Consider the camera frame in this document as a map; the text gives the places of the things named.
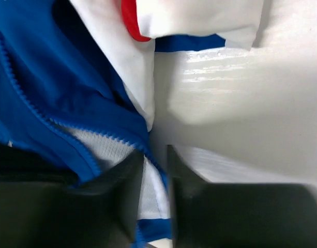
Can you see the blue white red jacket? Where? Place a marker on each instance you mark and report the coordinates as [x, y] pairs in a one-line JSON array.
[[77, 82]]

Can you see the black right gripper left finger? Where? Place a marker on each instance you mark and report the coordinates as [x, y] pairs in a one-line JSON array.
[[42, 206]]

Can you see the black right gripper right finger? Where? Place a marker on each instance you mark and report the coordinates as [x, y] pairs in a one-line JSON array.
[[209, 214]]

